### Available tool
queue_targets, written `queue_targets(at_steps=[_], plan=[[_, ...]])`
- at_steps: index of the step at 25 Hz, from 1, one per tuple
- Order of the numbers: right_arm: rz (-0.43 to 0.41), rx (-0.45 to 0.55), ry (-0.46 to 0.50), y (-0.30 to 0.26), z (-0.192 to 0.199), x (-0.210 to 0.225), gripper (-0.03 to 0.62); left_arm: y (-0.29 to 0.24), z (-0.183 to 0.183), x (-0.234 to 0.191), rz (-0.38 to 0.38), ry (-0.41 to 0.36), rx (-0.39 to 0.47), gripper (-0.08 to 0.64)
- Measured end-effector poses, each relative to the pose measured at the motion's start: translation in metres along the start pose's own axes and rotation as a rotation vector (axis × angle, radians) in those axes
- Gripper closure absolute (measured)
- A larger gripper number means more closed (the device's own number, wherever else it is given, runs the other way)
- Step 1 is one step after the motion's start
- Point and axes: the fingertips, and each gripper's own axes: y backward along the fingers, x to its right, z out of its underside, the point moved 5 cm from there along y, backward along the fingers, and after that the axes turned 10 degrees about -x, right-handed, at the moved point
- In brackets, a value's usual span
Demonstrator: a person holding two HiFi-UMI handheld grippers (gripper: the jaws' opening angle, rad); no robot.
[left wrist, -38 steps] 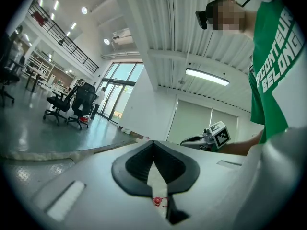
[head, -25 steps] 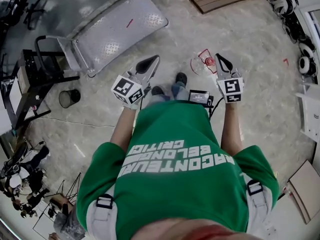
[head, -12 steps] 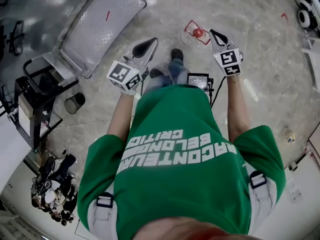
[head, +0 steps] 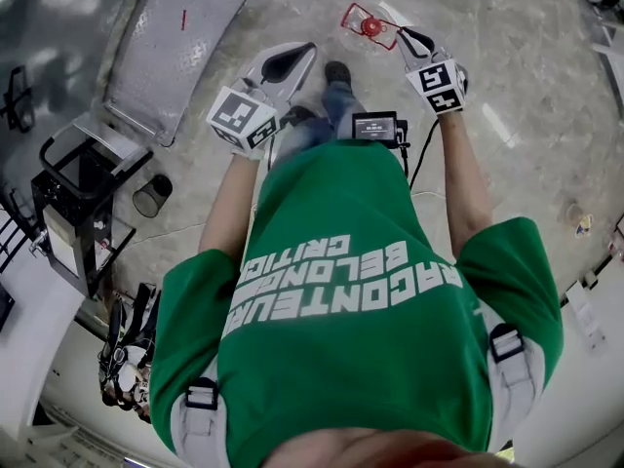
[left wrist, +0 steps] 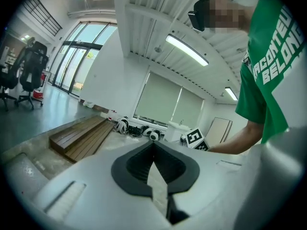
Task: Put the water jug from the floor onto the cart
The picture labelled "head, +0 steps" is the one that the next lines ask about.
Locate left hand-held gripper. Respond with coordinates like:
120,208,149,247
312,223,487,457
206,41,318,151

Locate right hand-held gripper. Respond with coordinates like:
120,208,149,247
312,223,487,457
395,26,470,115

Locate clear jug with red cap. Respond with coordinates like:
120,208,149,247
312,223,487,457
335,0,409,60

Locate metal platform trolley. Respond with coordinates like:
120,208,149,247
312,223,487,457
38,0,259,200

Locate person's right forearm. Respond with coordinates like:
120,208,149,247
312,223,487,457
436,112,493,260

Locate person's left forearm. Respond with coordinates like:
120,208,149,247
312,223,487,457
198,156,264,262

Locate black equipment cart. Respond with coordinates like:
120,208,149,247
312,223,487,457
28,136,138,299

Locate person's right black shoe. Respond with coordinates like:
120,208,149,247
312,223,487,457
324,60,353,87

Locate person's blue jeans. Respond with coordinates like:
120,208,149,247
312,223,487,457
275,78,365,163

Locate white cabinet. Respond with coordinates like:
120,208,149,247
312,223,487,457
592,19,624,109

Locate person's green printed shirt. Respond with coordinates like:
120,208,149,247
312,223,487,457
149,138,566,457

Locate beige box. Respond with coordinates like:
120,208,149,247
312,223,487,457
46,202,79,277

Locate chrome faucet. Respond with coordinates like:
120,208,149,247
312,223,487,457
28,229,50,257

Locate person's face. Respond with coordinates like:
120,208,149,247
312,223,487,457
272,426,508,468

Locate black display recorder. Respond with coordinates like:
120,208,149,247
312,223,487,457
350,110,410,151

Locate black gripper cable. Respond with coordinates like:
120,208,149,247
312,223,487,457
408,118,443,192

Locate black wire mesh bin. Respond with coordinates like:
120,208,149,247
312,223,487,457
132,174,174,218

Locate grey harness shoulder strap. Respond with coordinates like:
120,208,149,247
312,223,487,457
480,322,542,438
170,377,230,457

